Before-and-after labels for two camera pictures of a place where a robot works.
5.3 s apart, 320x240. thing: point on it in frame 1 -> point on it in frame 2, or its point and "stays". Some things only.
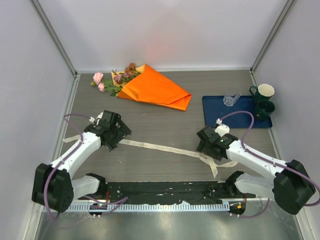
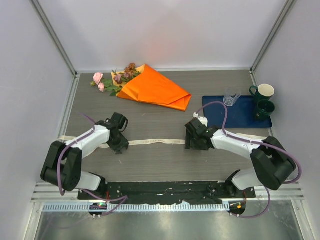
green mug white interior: [266, 90] stays
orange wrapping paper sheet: [150, 87] stays
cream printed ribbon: [212, 163] -> [167, 142]
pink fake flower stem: [105, 84] stays
